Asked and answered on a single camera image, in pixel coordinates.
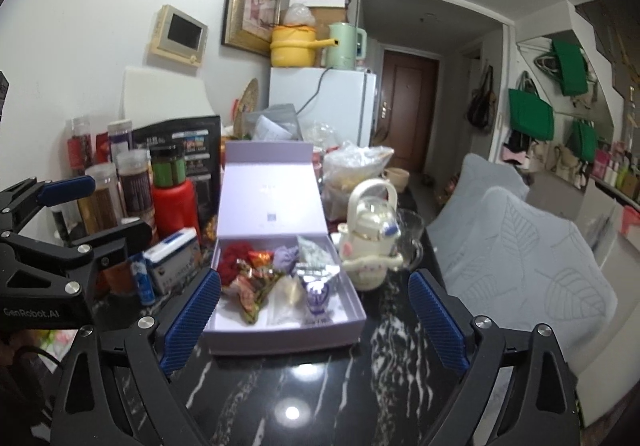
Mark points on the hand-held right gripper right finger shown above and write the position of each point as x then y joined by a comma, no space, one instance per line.
437,321

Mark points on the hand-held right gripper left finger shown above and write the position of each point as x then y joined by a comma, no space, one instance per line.
192,321

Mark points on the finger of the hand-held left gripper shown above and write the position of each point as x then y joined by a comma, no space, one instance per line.
125,237
67,188

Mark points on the brown patterned snack packet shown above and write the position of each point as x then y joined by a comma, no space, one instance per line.
252,296

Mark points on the red fuzzy pouch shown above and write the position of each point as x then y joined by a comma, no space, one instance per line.
232,263

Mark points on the red cartoon snack packet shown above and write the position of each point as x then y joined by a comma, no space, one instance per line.
261,257

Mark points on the clear packet with white contents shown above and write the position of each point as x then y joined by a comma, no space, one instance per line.
287,298

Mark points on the silver purple-print packet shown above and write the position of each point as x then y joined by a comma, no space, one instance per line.
317,296

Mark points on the lilac gift box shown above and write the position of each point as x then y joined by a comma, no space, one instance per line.
270,186

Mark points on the brown spice jar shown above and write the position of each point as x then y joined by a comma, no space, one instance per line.
105,196

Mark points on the small amber jar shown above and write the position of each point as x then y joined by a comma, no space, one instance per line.
120,278

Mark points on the jar with red contents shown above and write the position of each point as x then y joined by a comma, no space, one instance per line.
80,146

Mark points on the small blue bottle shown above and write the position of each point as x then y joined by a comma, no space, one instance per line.
142,278

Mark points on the dark-labelled spice jar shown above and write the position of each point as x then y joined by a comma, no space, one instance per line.
135,186

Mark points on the white and blue box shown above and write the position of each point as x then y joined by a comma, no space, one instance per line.
172,261

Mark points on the red bottle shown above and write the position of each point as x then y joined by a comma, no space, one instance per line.
172,211

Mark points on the jar with purple contents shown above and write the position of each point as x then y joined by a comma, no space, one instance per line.
120,136

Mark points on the green-labelled jar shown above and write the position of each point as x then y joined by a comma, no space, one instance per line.
167,169

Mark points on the glass mug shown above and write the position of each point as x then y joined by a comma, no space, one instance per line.
412,231

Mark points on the grey leaf-pattern chair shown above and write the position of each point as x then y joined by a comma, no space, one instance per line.
525,266
480,176

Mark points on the black printed bag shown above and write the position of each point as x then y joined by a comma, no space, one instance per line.
200,161

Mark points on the cream bottle with plush dog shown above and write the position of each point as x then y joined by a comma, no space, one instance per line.
370,226

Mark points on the white board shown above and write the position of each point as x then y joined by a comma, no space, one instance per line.
160,96

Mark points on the beige cup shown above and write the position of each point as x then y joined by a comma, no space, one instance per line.
397,178

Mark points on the white cabinet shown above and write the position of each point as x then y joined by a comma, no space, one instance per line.
615,326

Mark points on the round woven mat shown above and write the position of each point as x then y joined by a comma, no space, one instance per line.
248,101

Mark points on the grey paper bag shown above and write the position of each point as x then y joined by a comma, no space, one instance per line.
275,124

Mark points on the pink cloth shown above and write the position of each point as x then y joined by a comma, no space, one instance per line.
631,221

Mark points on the brown door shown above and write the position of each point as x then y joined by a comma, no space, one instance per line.
410,101

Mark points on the dark hanging bag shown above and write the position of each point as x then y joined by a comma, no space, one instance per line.
480,101

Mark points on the green tote bag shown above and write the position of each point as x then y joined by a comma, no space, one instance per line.
531,114

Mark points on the row of cosmetic bottles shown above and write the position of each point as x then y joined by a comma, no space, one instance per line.
617,171

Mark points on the white fridge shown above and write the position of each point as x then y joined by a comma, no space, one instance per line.
345,101

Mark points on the yellow pot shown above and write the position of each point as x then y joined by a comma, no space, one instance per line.
292,49

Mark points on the green electric kettle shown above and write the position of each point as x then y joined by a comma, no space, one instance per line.
345,46

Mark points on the cardboard box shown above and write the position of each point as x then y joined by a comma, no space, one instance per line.
327,14

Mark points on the beige wall intercom panel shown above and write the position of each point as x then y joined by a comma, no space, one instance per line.
177,34

